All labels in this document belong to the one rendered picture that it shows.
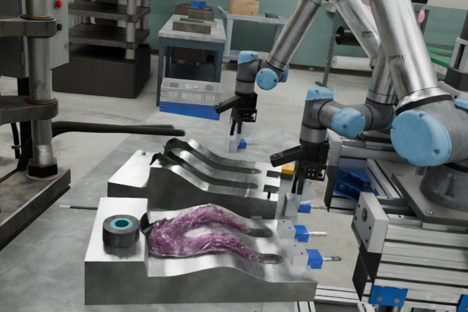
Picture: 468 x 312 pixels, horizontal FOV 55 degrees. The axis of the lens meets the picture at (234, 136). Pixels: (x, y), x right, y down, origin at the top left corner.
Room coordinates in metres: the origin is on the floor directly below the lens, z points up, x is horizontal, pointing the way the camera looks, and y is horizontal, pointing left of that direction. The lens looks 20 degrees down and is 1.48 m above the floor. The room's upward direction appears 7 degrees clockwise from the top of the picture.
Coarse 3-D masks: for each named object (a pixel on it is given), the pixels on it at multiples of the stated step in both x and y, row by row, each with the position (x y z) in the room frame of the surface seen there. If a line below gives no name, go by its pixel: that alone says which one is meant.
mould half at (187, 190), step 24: (192, 144) 1.37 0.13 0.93; (120, 168) 1.27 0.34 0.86; (144, 168) 1.29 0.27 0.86; (168, 168) 1.16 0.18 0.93; (264, 168) 1.34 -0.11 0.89; (120, 192) 1.17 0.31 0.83; (144, 192) 1.16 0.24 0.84; (168, 192) 1.15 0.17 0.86; (192, 192) 1.14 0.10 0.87; (216, 192) 1.14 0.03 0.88; (240, 192) 1.15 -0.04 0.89; (264, 192) 1.16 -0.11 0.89; (264, 216) 1.12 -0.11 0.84
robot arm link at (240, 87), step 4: (236, 80) 1.68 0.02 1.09; (236, 84) 1.67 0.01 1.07; (240, 84) 1.65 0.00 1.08; (244, 84) 1.65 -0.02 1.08; (248, 84) 1.65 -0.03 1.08; (252, 84) 1.66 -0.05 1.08; (236, 88) 1.67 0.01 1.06; (240, 88) 1.65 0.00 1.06; (244, 88) 1.65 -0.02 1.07; (248, 88) 1.65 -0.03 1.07; (252, 88) 1.66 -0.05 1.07; (240, 92) 1.65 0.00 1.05; (244, 92) 1.65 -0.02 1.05; (248, 92) 1.65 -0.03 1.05; (252, 92) 1.67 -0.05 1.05
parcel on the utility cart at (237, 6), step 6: (234, 0) 6.96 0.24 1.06; (240, 0) 6.97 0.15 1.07; (246, 0) 7.16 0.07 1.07; (252, 0) 7.30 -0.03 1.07; (234, 6) 6.96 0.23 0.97; (240, 6) 6.97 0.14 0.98; (246, 6) 6.99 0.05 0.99; (252, 6) 7.01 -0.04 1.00; (258, 6) 7.04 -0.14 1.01; (234, 12) 6.96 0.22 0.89; (240, 12) 6.98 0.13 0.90; (246, 12) 6.99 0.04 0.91; (252, 12) 7.01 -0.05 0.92
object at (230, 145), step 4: (228, 136) 1.68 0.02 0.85; (232, 136) 1.69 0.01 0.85; (228, 140) 1.66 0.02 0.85; (232, 140) 1.65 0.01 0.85; (240, 140) 1.69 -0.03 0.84; (244, 140) 1.70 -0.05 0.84; (228, 144) 1.65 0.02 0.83; (232, 144) 1.65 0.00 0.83; (236, 144) 1.66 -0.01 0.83; (240, 144) 1.67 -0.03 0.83; (244, 144) 1.67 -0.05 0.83; (248, 144) 1.70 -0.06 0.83; (252, 144) 1.70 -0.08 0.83; (256, 144) 1.71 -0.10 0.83; (228, 148) 1.65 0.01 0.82; (232, 148) 1.65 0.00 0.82; (236, 148) 1.66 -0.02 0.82; (240, 148) 1.67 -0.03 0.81; (244, 148) 1.68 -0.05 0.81; (228, 152) 1.65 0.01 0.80; (232, 152) 1.65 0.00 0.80; (236, 152) 1.66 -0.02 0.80
